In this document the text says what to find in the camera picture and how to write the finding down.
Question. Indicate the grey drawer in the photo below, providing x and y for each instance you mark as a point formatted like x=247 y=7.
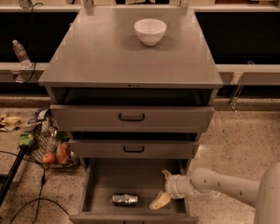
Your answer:
x=132 y=119
x=134 y=176
x=124 y=149

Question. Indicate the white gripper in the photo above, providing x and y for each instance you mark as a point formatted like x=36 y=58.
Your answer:
x=174 y=187

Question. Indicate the grey drawer cabinet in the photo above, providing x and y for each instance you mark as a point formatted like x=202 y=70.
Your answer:
x=101 y=61

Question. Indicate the clear plastic water bottle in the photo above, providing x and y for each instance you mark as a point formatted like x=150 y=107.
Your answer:
x=21 y=54

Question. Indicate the black pole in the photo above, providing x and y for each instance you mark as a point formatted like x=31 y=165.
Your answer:
x=12 y=173

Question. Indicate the grey top drawer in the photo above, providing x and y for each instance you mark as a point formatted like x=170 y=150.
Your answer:
x=132 y=119

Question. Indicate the white ceramic bowl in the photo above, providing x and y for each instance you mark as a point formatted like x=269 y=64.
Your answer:
x=150 y=31

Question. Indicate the red apple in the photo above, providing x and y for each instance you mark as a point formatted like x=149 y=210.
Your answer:
x=48 y=158

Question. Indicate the grey middle drawer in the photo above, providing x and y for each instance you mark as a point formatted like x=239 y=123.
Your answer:
x=124 y=149

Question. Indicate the silver redbull can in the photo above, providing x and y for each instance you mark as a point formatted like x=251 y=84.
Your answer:
x=125 y=199

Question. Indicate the red snack packet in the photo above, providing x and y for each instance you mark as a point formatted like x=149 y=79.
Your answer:
x=63 y=153

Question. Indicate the crumpled snack wrappers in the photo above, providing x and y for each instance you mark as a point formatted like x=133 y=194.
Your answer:
x=9 y=123

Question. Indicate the grey bottom drawer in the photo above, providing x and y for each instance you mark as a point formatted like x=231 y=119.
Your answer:
x=134 y=176

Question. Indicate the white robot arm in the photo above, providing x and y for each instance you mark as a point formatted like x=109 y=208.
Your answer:
x=204 y=184

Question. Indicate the wire basket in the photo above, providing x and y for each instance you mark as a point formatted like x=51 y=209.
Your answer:
x=47 y=138

